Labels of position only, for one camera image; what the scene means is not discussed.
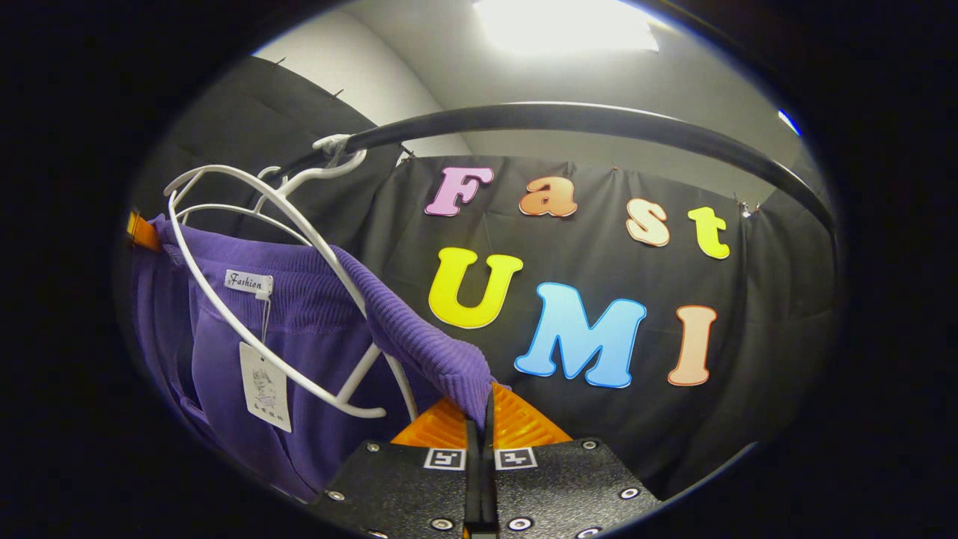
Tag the ceiling light panel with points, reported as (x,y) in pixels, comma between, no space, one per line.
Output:
(561,26)

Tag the white paper hang tag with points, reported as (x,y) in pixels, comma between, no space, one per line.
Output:
(266,389)

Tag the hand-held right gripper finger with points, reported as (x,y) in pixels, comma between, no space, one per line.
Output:
(490,494)
(471,494)

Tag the white plastic clothes hanger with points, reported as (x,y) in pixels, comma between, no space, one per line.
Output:
(359,410)
(239,207)

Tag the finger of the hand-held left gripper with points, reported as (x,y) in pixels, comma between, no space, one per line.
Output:
(142,230)

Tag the purple ribbed jacket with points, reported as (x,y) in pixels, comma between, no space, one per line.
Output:
(314,299)

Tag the black metal clothes rack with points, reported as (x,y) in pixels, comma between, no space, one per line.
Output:
(561,116)

